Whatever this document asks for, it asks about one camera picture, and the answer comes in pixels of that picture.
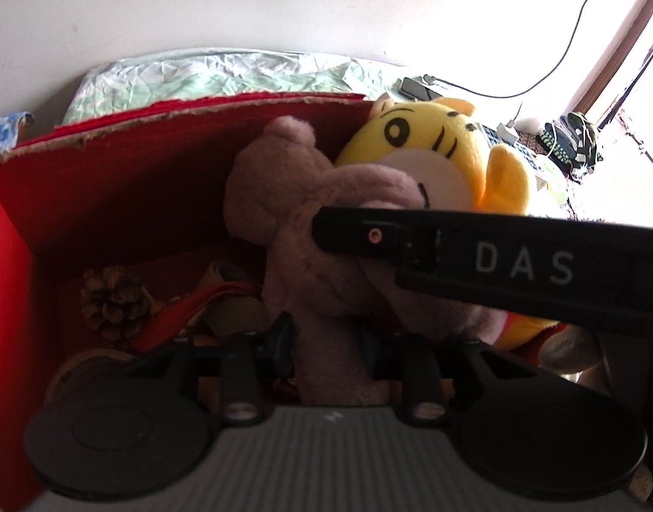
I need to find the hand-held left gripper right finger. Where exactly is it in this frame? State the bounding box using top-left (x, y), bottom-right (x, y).
top-left (359, 326), bottom-right (550, 423)

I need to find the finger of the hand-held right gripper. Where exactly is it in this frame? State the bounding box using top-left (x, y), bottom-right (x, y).
top-left (312, 204), bottom-right (440, 274)

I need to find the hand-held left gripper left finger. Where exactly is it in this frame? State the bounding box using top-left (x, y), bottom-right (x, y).
top-left (121, 314), bottom-right (296, 426)

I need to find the pink teddy bear plush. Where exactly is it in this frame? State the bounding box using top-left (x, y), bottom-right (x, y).
top-left (223, 116), bottom-right (506, 406)

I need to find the red cardboard box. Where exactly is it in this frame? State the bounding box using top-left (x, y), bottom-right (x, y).
top-left (0, 92), bottom-right (381, 512)

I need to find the brown paper piece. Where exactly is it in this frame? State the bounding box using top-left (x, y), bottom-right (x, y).
top-left (198, 260), bottom-right (268, 339)

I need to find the red ribbon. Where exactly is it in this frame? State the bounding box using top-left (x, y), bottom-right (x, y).
top-left (134, 282), bottom-right (263, 353)

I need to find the yellow tiger plush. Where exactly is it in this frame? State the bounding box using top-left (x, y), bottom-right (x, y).
top-left (334, 97), bottom-right (607, 374)

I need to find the green black sneaker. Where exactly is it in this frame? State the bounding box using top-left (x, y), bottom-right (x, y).
top-left (537, 122), bottom-right (575, 172)
top-left (564, 112), bottom-right (605, 177)

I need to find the blue checkered item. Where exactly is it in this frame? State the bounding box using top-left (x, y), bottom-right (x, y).
top-left (478, 122), bottom-right (543, 172)

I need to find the black phone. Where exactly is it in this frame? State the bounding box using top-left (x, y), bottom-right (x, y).
top-left (400, 77), bottom-right (439, 101)

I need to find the brown pine cone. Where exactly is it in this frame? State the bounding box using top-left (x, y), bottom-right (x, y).
top-left (80, 267), bottom-right (151, 343)

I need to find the pale green bed sheet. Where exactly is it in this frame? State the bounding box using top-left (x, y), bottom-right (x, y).
top-left (62, 52), bottom-right (396, 126)

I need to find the blue patterned cloth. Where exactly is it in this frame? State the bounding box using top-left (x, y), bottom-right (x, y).
top-left (0, 112), bottom-right (35, 163)

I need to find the brown window frame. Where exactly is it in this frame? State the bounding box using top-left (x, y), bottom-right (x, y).
top-left (569, 0), bottom-right (653, 118)

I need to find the black wall cable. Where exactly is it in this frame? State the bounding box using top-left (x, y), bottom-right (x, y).
top-left (438, 0), bottom-right (610, 99)

